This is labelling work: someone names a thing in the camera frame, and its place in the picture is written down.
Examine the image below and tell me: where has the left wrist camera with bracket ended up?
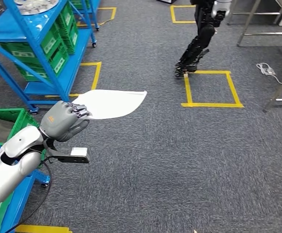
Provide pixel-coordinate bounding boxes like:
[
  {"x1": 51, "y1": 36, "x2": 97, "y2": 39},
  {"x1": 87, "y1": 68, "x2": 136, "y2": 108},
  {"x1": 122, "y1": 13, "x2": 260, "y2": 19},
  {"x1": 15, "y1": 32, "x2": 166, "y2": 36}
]
[{"x1": 43, "y1": 138, "x2": 91, "y2": 165}]

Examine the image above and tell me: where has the steel side table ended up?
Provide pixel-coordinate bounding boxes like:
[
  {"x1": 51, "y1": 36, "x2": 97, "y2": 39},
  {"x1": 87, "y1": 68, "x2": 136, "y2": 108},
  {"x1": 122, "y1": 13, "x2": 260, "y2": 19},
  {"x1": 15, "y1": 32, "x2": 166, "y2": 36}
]
[{"x1": 262, "y1": 63, "x2": 282, "y2": 114}]

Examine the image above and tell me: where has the silver wheel cover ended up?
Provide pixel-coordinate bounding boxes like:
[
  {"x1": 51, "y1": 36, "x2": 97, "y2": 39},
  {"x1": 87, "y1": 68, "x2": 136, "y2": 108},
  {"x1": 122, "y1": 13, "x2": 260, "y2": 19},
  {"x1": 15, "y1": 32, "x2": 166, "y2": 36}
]
[{"x1": 13, "y1": 0, "x2": 59, "y2": 16}]

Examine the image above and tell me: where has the white cable with adapter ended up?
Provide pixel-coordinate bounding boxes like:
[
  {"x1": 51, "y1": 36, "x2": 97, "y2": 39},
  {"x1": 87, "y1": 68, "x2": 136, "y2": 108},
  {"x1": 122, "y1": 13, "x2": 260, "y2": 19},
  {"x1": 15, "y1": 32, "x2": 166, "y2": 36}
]
[{"x1": 256, "y1": 62, "x2": 282, "y2": 92}]

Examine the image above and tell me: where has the steel table frame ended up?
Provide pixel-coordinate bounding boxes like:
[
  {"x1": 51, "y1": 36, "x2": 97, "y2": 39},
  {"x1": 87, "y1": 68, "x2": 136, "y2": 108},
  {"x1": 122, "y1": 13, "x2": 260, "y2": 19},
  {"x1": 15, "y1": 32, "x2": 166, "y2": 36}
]
[{"x1": 226, "y1": 0, "x2": 282, "y2": 48}]

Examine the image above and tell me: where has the blue metal shelf rack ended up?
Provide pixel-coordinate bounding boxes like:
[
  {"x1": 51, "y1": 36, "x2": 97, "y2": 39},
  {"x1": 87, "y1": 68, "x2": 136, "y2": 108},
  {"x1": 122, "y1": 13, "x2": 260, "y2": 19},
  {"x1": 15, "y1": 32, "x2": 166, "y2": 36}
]
[
  {"x1": 0, "y1": 136, "x2": 51, "y2": 233},
  {"x1": 0, "y1": 0, "x2": 98, "y2": 114},
  {"x1": 69, "y1": 0, "x2": 101, "y2": 32}
]

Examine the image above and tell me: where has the white curved plastic part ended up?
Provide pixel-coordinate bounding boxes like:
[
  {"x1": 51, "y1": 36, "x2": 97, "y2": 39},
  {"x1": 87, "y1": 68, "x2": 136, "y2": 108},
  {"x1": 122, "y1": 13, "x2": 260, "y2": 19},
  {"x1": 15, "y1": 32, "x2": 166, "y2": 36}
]
[{"x1": 72, "y1": 89, "x2": 147, "y2": 120}]

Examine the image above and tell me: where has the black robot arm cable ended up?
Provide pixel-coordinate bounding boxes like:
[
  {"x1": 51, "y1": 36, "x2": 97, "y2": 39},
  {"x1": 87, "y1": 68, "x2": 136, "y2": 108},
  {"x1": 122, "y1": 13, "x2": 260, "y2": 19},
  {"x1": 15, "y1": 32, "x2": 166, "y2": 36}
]
[{"x1": 5, "y1": 159, "x2": 52, "y2": 233}]

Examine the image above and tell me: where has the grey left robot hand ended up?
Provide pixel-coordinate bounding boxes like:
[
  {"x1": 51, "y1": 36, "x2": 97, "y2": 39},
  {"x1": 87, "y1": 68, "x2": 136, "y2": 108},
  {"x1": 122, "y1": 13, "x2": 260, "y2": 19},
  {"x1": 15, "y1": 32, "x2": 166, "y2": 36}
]
[{"x1": 39, "y1": 100, "x2": 92, "y2": 143}]

